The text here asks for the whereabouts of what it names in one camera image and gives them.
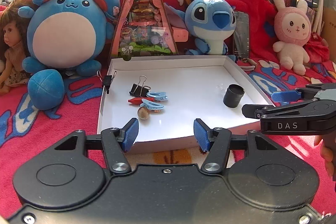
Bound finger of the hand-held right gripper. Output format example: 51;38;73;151
241;99;320;119
271;83;336;103

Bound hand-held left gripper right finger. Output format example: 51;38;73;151
193;119;282;175

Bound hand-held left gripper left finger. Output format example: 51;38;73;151
52;118;139;175

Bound black cylindrical cap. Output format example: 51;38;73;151
223;88;244;109

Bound brown walnut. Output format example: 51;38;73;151
137;106;151;121

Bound red plastic cone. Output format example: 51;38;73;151
128;97;155;105

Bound blue hair clip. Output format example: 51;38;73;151
146;91;169;102
140;98;165;112

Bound large black binder clip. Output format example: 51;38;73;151
129;76;152;98

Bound white cardboard box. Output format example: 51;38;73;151
97;55;275;155

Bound person's right hand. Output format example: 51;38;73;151
319;133;336;184

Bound red cloth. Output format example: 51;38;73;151
304;32;330;63

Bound small black binder clip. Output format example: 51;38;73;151
97;70;117;95

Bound pink bunny plush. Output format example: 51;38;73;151
272;0;313;76

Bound pink printed blanket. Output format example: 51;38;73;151
0;53;336;214

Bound black smartphone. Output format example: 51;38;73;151
233;11;250;59

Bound brown cardboard box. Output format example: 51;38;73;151
321;0;336;49

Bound blue alien plush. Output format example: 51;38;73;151
164;0;237;62

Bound white pipes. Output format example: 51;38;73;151
313;0;328;33

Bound small pink case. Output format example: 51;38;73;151
172;27;189;42

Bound triangular pink dollhouse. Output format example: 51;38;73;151
108;0;179;62

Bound round blue mouse plush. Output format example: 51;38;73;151
18;0;121;111

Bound brown haired doll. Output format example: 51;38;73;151
0;0;34;95

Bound grey cord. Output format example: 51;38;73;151
238;56;259;71

